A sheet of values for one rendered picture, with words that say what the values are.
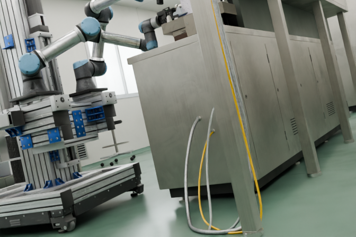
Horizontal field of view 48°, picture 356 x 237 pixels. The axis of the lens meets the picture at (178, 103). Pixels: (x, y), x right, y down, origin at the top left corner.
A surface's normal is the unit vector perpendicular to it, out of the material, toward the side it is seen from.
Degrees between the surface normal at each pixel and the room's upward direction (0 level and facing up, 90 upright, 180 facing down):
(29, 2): 90
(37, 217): 90
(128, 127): 90
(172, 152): 90
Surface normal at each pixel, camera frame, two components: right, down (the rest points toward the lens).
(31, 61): 0.20, -0.02
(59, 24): 0.81, -0.20
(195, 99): -0.54, 0.10
